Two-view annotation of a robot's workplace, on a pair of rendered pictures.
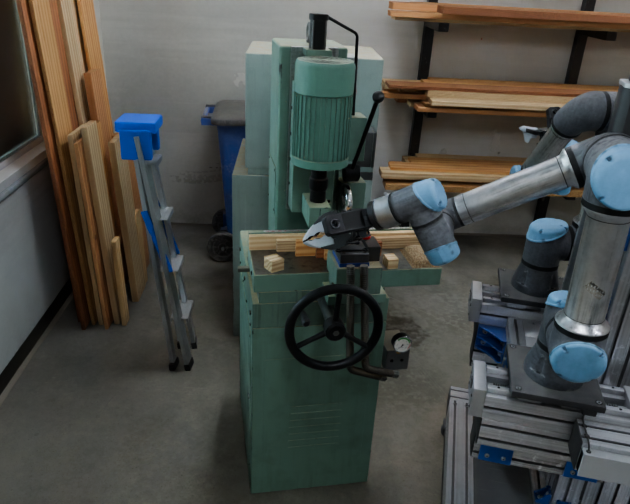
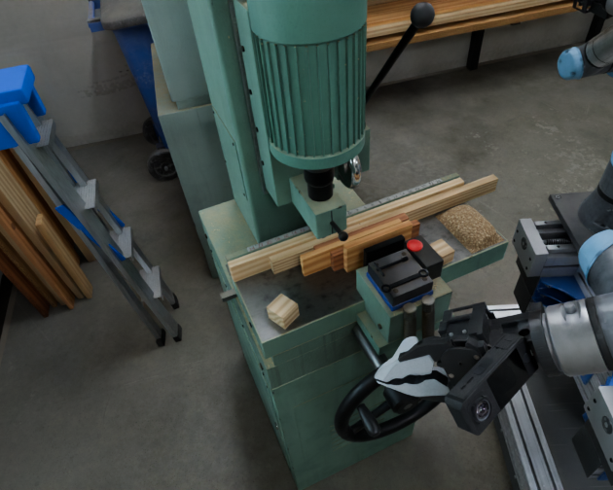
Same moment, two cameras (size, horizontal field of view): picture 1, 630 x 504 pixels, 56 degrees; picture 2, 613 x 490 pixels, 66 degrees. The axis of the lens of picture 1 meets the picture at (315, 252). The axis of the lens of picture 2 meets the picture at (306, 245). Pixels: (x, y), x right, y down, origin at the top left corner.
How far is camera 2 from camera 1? 1.07 m
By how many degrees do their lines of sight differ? 21
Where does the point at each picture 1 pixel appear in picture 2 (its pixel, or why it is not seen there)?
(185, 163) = (90, 74)
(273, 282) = (290, 339)
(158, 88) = not seen: outside the picture
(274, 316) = (298, 368)
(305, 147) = (298, 135)
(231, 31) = not seen: outside the picture
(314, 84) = (300, 20)
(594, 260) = not seen: outside the picture
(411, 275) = (470, 262)
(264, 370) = (295, 415)
